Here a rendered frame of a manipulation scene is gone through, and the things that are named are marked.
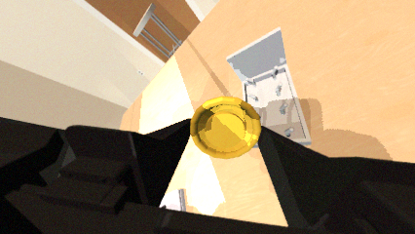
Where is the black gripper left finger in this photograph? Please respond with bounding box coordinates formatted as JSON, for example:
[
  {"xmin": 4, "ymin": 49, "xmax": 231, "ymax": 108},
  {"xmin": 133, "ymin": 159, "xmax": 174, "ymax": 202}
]
[{"xmin": 64, "ymin": 118, "xmax": 192, "ymax": 207}]

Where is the yellow plate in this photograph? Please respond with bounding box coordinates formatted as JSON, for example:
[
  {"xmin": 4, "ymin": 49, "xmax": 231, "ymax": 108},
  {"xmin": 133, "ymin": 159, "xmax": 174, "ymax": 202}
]
[{"xmin": 190, "ymin": 96, "xmax": 262, "ymax": 159}]

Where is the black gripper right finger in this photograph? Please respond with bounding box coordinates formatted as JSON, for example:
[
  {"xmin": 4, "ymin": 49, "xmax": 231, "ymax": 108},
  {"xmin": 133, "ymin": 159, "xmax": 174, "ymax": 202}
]
[{"xmin": 257, "ymin": 126, "xmax": 415, "ymax": 230}]

